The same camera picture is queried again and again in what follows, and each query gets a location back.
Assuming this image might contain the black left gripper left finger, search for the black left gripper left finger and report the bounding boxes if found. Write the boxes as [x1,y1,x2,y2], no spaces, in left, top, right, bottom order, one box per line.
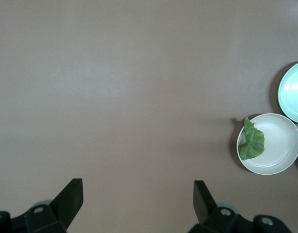
[24,178,84,233]

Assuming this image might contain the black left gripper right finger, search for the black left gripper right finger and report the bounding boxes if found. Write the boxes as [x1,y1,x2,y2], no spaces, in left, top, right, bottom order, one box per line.
[187,180,255,233]

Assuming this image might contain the green lettuce leaf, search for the green lettuce leaf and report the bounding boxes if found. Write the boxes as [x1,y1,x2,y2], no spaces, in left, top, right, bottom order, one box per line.
[238,116,265,161]

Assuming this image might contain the beige round plate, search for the beige round plate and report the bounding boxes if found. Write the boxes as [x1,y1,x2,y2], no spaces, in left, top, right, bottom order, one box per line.
[236,113,298,175]

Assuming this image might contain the mint green round plate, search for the mint green round plate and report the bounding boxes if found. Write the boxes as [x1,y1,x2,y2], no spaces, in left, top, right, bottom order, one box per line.
[278,60,298,125]

